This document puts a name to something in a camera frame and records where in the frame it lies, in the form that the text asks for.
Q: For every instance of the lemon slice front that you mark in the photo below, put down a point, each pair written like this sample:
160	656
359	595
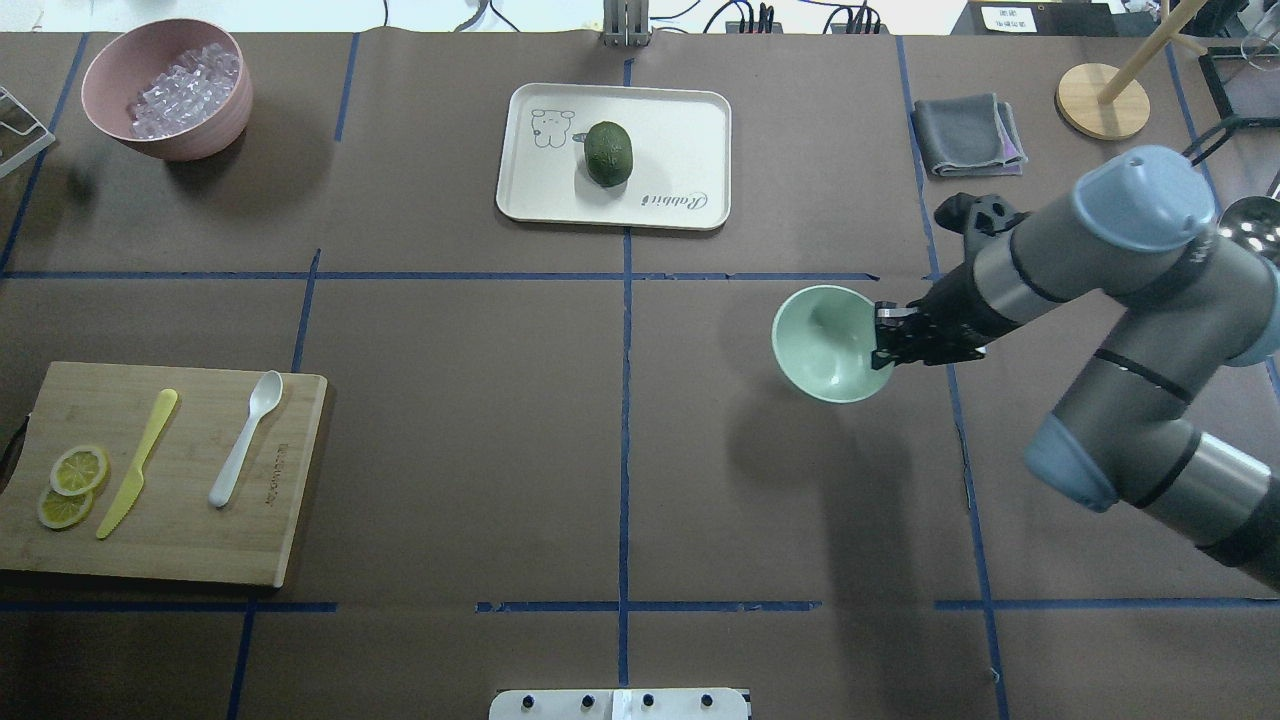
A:
60	512

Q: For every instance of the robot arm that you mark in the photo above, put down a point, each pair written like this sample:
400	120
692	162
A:
1142	229

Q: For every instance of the wire cup rack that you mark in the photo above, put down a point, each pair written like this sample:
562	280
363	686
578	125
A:
23	135

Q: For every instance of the mint green bowl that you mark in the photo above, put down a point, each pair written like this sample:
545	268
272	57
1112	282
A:
823	338

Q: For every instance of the folded grey cloth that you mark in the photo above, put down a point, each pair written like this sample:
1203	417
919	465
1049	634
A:
968	136

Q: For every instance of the white plastic spoon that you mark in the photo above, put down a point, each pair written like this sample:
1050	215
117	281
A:
264	398

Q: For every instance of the pink bowl with ice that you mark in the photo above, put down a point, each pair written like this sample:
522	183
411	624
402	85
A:
175	90

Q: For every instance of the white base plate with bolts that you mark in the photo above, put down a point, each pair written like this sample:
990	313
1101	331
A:
623	703

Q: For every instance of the wooden stand with round base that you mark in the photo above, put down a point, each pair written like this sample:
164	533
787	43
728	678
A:
1108	103

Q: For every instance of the cream rabbit tray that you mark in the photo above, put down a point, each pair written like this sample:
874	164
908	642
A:
682	157

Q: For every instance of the metal scoop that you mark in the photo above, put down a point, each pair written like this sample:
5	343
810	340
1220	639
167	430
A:
1253	223

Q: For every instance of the lemon slice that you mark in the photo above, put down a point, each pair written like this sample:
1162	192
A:
79	471
60	512

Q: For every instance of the yellow plastic knife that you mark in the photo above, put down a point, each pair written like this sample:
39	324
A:
133	482

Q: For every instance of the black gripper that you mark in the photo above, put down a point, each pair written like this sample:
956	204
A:
953	310

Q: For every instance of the green avocado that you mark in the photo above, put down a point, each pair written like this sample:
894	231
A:
609	154

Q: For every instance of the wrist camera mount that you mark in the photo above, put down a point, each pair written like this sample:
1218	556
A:
980	220

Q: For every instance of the lemon slice back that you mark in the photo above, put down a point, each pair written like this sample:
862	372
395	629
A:
79	471

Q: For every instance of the aluminium frame post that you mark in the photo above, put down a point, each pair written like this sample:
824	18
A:
626	23

